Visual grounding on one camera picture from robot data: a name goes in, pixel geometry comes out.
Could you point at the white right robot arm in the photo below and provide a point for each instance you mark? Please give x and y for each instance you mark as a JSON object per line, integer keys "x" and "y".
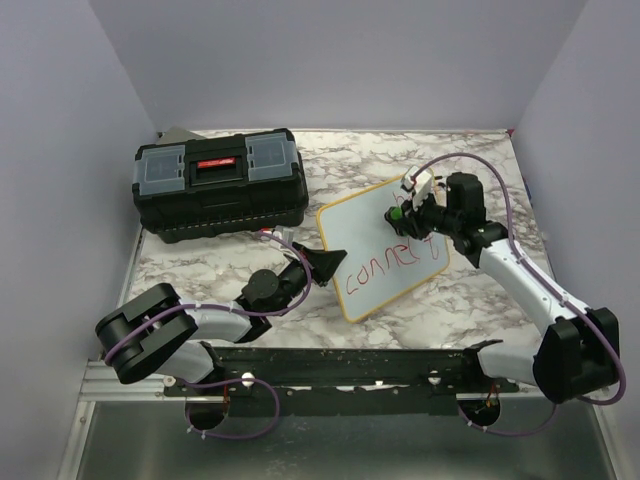
{"x": 579, "y": 348}

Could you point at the yellow framed whiteboard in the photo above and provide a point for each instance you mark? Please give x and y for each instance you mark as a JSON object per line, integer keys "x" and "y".
{"x": 380, "y": 265}

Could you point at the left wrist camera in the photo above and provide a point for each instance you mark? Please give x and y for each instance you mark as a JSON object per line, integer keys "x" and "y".
{"x": 284, "y": 234}

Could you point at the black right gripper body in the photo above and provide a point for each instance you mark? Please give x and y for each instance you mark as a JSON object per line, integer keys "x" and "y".
{"x": 428, "y": 216}

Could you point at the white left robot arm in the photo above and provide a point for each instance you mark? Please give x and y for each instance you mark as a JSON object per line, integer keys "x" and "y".
{"x": 159, "y": 332}

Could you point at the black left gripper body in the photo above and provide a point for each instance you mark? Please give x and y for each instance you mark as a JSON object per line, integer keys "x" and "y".
{"x": 294, "y": 278}

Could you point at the green whiteboard eraser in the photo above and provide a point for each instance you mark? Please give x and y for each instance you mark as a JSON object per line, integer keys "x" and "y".
{"x": 394, "y": 214}

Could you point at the black plastic toolbox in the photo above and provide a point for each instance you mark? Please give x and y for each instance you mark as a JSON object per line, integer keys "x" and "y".
{"x": 202, "y": 188}

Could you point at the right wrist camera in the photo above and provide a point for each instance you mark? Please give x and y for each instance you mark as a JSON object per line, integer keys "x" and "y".
{"x": 418, "y": 184}

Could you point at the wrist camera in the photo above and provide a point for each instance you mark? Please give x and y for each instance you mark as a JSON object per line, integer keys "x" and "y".
{"x": 418, "y": 184}
{"x": 284, "y": 234}

